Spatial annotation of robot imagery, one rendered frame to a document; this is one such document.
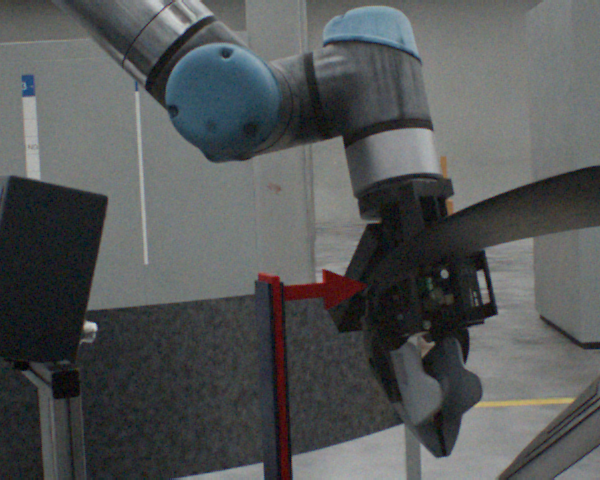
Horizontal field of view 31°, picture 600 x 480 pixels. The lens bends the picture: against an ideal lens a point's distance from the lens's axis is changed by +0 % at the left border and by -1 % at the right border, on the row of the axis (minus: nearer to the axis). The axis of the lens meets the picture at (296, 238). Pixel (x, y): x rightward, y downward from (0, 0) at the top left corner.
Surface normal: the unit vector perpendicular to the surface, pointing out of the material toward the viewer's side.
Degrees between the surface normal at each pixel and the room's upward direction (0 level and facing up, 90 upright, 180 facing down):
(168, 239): 90
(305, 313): 90
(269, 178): 90
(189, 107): 89
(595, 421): 40
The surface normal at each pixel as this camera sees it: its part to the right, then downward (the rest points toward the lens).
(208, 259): -0.02, 0.07
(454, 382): -0.89, 0.00
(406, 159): 0.18, -0.22
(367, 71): -0.19, -0.16
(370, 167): -0.61, -0.06
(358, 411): 0.67, 0.03
